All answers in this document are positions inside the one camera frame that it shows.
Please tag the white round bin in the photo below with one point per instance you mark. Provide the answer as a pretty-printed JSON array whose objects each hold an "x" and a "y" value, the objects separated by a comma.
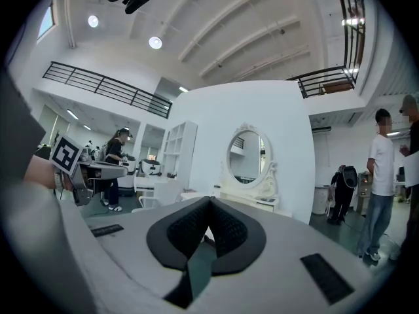
[{"x": 320, "y": 199}]

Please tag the person's left forearm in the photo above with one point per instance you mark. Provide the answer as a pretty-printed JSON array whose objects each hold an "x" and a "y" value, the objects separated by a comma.
[{"x": 39, "y": 172}]

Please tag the high wall window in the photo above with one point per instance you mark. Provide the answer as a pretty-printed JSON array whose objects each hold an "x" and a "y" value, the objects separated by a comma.
[{"x": 46, "y": 21}]

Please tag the round ceiling lamp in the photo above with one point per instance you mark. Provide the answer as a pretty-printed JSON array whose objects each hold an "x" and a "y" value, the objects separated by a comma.
[
  {"x": 155, "y": 42},
  {"x": 93, "y": 21}
]

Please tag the white vanity with drawer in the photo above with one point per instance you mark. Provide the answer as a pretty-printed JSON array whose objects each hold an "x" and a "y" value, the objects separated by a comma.
[{"x": 242, "y": 199}]

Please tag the white oval vanity mirror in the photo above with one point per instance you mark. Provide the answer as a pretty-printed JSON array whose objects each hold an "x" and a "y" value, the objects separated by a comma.
[{"x": 249, "y": 157}]

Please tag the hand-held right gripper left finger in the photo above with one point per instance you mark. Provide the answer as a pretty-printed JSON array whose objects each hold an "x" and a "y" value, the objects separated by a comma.
[{"x": 131, "y": 240}]

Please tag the black balcony railing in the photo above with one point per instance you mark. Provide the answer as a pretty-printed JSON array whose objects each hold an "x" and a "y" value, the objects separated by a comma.
[
  {"x": 108, "y": 88},
  {"x": 343, "y": 61}
]

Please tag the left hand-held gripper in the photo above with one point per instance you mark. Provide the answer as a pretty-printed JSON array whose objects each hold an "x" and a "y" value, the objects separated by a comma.
[{"x": 67, "y": 155}]

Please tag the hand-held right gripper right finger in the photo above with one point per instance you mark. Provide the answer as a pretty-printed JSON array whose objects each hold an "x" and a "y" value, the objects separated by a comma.
[{"x": 281, "y": 240}]

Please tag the person's grey shirt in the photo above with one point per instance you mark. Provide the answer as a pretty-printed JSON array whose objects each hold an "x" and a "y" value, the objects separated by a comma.
[{"x": 18, "y": 126}]

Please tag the white plastic chair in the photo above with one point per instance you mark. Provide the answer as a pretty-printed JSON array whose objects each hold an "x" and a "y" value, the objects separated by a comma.
[{"x": 149, "y": 199}]

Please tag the white cube bookshelf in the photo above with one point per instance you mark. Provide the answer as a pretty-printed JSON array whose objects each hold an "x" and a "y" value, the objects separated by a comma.
[{"x": 179, "y": 150}]

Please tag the white paper sheet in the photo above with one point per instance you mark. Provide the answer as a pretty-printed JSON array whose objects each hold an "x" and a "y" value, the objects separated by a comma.
[{"x": 412, "y": 168}]

